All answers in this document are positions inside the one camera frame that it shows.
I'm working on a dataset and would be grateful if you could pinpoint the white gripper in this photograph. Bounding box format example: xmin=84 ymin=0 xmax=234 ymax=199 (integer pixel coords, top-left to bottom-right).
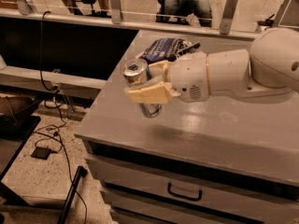
xmin=124 ymin=51 xmax=209 ymax=105

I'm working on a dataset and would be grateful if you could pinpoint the silver blue redbull can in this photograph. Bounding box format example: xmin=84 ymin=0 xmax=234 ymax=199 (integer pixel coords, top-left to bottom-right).
xmin=122 ymin=59 xmax=162 ymax=118

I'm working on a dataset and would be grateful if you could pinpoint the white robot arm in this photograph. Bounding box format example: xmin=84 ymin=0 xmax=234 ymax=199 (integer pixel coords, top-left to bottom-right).
xmin=125 ymin=28 xmax=299 ymax=104

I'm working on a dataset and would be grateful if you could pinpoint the blue crumpled chip bag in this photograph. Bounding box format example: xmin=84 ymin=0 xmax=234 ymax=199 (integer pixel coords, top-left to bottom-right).
xmin=139 ymin=38 xmax=200 ymax=64

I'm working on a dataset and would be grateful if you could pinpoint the seated person in jeans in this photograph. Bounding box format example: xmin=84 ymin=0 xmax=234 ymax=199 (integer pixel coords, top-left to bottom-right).
xmin=156 ymin=0 xmax=212 ymax=27

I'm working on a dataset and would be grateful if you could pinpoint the grey cabinet with drawers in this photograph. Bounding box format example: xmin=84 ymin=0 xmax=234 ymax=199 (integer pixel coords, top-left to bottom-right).
xmin=76 ymin=31 xmax=299 ymax=224

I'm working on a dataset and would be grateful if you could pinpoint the black metal stand leg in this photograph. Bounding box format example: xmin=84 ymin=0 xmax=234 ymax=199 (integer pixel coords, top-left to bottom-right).
xmin=57 ymin=166 xmax=87 ymax=224

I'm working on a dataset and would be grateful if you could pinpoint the small black floor box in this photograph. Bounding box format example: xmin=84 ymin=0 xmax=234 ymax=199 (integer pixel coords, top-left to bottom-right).
xmin=31 ymin=147 xmax=50 ymax=160

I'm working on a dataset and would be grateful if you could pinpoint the dark chair at left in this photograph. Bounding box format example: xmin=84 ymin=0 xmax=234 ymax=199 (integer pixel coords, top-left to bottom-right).
xmin=0 ymin=96 xmax=40 ymax=206

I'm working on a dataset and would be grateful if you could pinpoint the black drawer handle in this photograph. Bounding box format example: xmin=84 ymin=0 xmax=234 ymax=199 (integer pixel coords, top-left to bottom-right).
xmin=167 ymin=183 xmax=203 ymax=202

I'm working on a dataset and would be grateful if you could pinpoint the black cable on floor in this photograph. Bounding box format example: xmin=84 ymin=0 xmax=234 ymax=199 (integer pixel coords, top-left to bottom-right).
xmin=37 ymin=10 xmax=88 ymax=224

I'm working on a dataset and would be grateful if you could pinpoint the metal railing frame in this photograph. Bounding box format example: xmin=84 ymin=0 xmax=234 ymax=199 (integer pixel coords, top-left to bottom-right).
xmin=1 ymin=0 xmax=298 ymax=37

